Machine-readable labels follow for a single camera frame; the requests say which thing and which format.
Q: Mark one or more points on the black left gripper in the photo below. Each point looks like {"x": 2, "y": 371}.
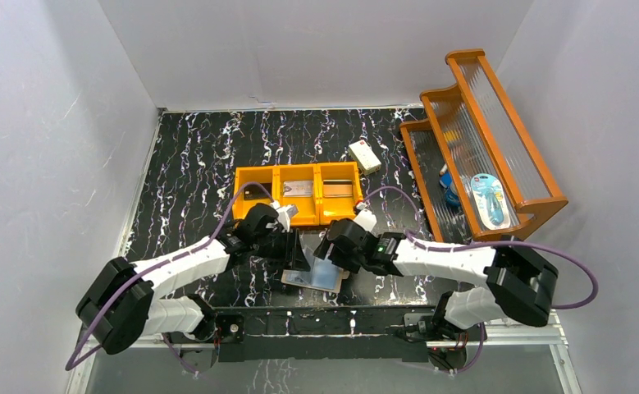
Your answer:
{"x": 290, "y": 248}

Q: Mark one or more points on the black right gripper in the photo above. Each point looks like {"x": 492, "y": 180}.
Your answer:
{"x": 331, "y": 256}

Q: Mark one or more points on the beige leather card holder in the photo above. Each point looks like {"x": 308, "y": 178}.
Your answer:
{"x": 322, "y": 276}

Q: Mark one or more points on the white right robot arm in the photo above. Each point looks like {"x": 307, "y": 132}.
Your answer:
{"x": 509, "y": 279}

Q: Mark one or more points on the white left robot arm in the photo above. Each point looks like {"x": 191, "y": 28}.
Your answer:
{"x": 129, "y": 300}

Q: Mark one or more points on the silver card in bin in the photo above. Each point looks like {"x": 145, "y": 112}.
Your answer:
{"x": 334, "y": 188}

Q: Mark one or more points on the white card stack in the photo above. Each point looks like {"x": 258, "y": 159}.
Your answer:
{"x": 302, "y": 188}

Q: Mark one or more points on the black VIP card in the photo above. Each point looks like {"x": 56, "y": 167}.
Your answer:
{"x": 258, "y": 191}

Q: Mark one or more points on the yellow bin right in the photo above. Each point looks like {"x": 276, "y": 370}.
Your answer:
{"x": 336, "y": 208}

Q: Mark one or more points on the yellow bin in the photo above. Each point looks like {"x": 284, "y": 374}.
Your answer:
{"x": 249, "y": 176}
{"x": 336, "y": 208}
{"x": 307, "y": 215}

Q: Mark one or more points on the yellow bin middle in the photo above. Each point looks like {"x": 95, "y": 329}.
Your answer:
{"x": 307, "y": 215}

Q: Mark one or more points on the yellow bin left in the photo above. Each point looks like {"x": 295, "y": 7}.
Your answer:
{"x": 249, "y": 176}

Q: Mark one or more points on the small white box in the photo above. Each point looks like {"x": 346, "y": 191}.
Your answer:
{"x": 362, "y": 153}

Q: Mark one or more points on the blue item on shelf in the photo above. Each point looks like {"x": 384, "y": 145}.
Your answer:
{"x": 451, "y": 195}

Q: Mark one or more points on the orange wooden display shelf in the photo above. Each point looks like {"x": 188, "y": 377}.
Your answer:
{"x": 473, "y": 127}

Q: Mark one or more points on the blue packaged item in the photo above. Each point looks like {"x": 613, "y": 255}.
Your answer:
{"x": 491, "y": 204}

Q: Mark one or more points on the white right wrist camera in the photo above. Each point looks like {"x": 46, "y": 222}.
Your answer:
{"x": 365, "y": 218}

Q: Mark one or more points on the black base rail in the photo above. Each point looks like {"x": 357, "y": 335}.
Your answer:
{"x": 339, "y": 333}

